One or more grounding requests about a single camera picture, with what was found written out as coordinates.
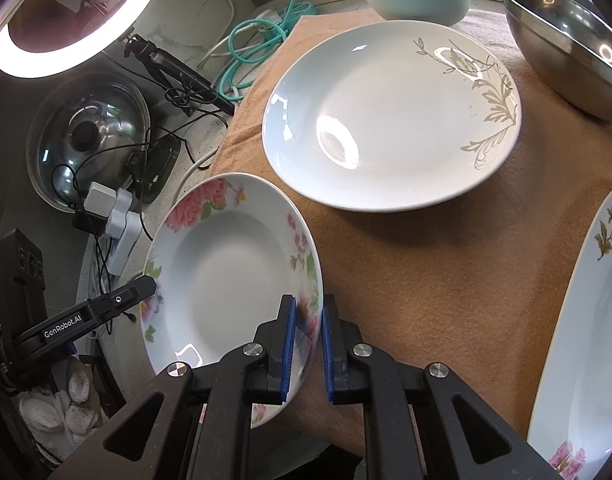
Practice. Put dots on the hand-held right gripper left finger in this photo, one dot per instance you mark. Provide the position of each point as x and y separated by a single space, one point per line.
287 350

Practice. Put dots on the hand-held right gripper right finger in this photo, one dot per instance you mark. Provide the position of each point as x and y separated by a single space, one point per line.
327 355

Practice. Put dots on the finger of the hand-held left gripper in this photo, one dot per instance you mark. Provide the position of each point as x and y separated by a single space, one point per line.
118 301

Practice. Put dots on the small floral plate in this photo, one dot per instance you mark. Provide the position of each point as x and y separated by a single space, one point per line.
220 270

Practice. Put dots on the white power strip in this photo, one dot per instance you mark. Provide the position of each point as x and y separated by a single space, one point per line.
123 252

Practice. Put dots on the pink towel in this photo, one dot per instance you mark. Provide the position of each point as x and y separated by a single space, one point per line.
436 270

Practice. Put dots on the black plastic device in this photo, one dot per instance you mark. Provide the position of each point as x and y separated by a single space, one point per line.
158 165

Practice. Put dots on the glass pot lid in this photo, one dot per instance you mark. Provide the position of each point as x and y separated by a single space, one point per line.
110 105

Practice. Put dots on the white plate with gold leaves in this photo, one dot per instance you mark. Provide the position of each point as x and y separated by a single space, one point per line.
386 125

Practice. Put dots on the black tripod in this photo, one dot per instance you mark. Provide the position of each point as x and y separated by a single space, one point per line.
170 67

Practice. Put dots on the large floral plate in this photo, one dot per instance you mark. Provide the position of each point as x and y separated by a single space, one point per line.
591 360

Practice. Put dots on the light blue bowl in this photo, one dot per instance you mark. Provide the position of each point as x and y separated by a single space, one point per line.
416 5

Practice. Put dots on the large steel bowl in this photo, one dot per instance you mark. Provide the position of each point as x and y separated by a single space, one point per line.
551 45

